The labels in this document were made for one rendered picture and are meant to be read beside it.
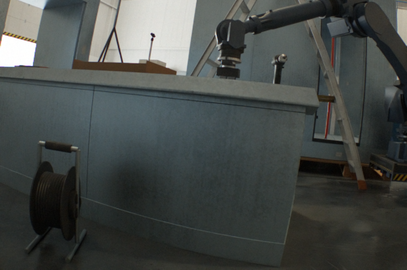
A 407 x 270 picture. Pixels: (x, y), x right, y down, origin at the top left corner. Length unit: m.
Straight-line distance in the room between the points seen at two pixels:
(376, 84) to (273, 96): 2.87
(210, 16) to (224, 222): 3.33
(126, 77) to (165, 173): 0.38
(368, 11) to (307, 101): 1.43
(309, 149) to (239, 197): 2.67
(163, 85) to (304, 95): 0.48
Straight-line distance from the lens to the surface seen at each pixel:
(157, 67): 1.42
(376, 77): 3.87
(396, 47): 2.52
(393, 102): 2.97
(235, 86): 1.10
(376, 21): 2.42
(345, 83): 7.32
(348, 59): 7.41
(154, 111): 1.25
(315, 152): 3.79
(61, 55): 3.02
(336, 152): 3.79
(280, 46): 3.91
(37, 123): 1.65
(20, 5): 11.99
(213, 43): 3.26
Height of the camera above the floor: 0.53
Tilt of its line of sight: 1 degrees up
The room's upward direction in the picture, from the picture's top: 7 degrees clockwise
